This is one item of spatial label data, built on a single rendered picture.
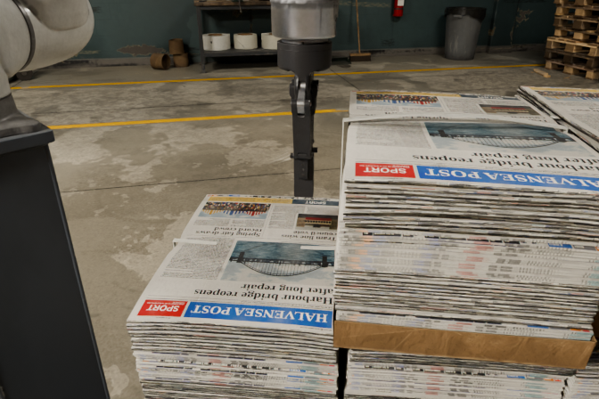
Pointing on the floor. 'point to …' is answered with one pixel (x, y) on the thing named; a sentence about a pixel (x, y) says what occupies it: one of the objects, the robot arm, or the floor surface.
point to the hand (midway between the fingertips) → (303, 175)
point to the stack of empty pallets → (588, 7)
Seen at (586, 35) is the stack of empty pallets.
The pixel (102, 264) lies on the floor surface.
